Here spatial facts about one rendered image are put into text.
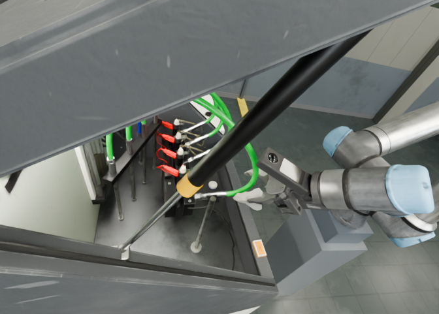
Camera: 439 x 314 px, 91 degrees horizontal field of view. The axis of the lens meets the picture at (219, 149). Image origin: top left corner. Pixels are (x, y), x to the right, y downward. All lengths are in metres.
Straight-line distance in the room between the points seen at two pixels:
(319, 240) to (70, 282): 0.97
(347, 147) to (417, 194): 0.19
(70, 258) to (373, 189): 0.42
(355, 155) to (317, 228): 0.66
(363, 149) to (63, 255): 0.54
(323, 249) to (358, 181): 0.71
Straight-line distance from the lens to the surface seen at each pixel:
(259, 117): 0.16
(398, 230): 0.98
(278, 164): 0.45
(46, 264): 0.29
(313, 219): 1.17
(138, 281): 0.35
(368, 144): 0.58
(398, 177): 0.43
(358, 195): 0.43
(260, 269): 0.77
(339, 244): 1.18
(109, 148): 0.62
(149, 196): 0.96
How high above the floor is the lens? 1.63
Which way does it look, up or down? 42 degrees down
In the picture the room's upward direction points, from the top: 17 degrees clockwise
